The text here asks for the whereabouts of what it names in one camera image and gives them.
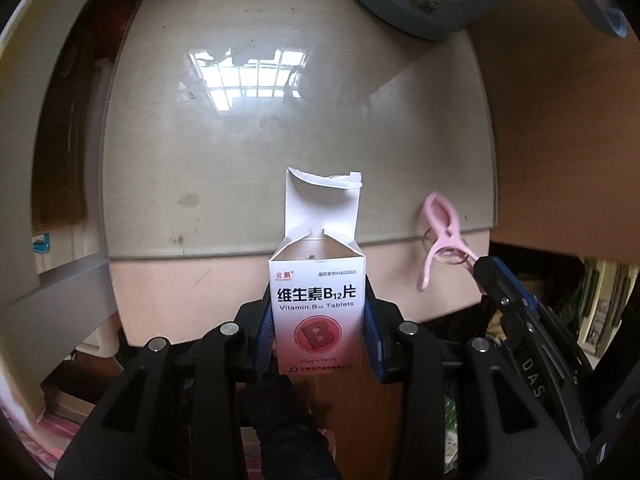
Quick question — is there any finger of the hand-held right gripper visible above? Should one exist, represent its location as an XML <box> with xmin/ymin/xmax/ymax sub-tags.
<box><xmin>474</xmin><ymin>256</ymin><xmax>597</xmax><ymax>457</ymax></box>
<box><xmin>492</xmin><ymin>256</ymin><xmax>597</xmax><ymax>411</ymax></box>

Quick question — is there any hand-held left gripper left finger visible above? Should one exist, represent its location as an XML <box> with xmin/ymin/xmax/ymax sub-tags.
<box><xmin>54</xmin><ymin>285</ymin><xmax>278</xmax><ymax>480</ymax></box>

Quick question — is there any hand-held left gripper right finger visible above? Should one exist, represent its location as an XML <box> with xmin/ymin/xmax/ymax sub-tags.
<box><xmin>361</xmin><ymin>282</ymin><xmax>588</xmax><ymax>480</ymax></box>

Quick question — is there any white pink medicine box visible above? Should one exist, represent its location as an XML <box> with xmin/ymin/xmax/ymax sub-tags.
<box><xmin>268</xmin><ymin>167</ymin><xmax>369</xmax><ymax>377</ymax></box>

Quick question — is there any pink clothespin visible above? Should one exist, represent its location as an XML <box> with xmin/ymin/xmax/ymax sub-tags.
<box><xmin>417</xmin><ymin>191</ymin><xmax>482</xmax><ymax>292</ymax></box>

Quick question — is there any person's leg in dark pants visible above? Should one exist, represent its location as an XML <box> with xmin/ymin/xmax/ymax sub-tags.
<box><xmin>248</xmin><ymin>374</ymin><xmax>337</xmax><ymax>480</ymax></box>

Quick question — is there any brown wooden board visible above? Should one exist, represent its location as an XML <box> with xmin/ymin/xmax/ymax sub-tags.
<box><xmin>469</xmin><ymin>0</ymin><xmax>640</xmax><ymax>262</ymax></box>

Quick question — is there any pink floral bedsheet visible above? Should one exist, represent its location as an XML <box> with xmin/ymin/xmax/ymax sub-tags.
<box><xmin>27</xmin><ymin>407</ymin><xmax>88</xmax><ymax>467</ymax></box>

